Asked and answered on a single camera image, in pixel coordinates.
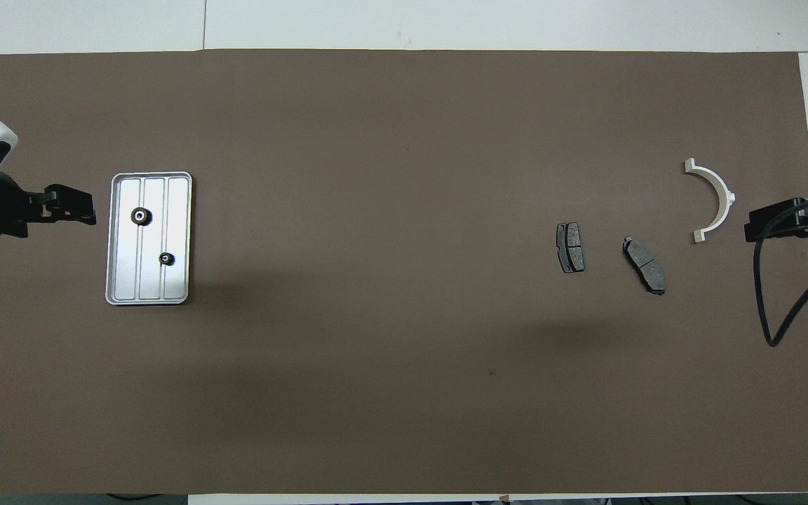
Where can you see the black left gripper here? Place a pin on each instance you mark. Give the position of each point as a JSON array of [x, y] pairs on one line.
[[8, 210]]

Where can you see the small black bearing gear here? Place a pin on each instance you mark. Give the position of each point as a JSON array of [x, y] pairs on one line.
[[167, 259]]

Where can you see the silver metal tray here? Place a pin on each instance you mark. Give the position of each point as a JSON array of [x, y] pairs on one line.
[[178, 210]]

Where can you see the long dark brake pad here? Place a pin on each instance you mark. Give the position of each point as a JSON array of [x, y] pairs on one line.
[[644, 265]]

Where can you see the short dark brake pad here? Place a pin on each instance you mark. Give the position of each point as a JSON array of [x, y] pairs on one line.
[[571, 247]]

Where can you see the brown table mat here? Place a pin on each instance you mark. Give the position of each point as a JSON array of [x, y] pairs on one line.
[[404, 351]]

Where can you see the white semicircular plastic bracket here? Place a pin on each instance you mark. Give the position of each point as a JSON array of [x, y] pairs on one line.
[[716, 184]]

